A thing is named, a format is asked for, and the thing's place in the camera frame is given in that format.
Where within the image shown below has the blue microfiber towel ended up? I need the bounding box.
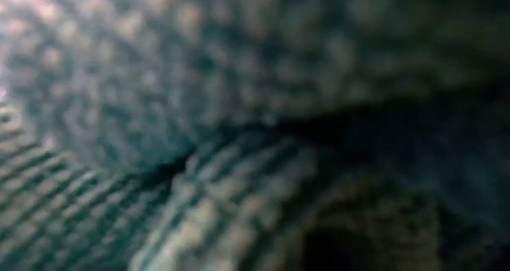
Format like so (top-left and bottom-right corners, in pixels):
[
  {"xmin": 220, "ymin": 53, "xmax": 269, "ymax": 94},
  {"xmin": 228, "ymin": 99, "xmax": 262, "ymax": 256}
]
[{"xmin": 0, "ymin": 0, "xmax": 510, "ymax": 271}]

